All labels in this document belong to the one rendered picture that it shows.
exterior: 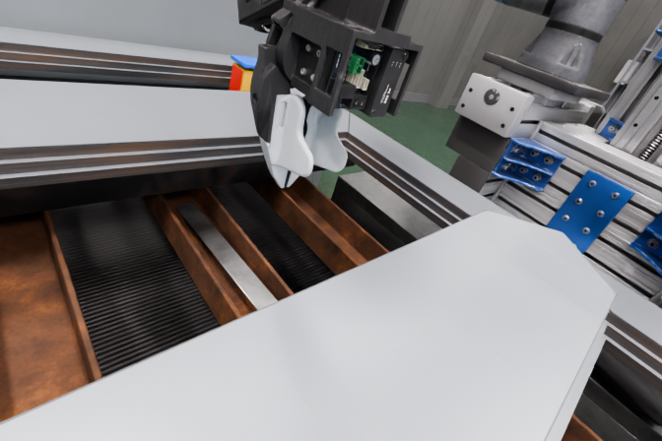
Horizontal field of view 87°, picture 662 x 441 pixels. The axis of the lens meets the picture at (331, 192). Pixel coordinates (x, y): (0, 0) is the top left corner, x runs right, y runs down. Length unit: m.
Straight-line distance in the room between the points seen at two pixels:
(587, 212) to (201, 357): 0.80
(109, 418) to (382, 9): 0.26
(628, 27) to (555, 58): 7.09
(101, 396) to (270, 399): 0.09
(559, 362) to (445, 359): 0.11
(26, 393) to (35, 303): 0.10
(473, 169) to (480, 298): 0.54
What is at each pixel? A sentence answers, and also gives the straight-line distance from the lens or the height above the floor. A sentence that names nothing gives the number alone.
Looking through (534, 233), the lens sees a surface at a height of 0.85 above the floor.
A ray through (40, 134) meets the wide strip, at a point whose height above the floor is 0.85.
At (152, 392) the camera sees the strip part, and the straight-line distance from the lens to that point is 0.24.
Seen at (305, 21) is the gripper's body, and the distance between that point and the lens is 0.25.
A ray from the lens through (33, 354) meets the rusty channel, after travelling 0.48.
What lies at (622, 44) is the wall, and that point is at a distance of 7.97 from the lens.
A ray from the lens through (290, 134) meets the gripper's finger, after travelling 0.28.
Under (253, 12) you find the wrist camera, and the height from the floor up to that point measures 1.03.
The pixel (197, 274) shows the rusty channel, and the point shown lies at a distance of 0.50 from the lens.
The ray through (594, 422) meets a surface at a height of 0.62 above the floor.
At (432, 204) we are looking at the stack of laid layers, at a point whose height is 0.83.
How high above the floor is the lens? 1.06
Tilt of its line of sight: 29 degrees down
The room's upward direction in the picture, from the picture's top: 19 degrees clockwise
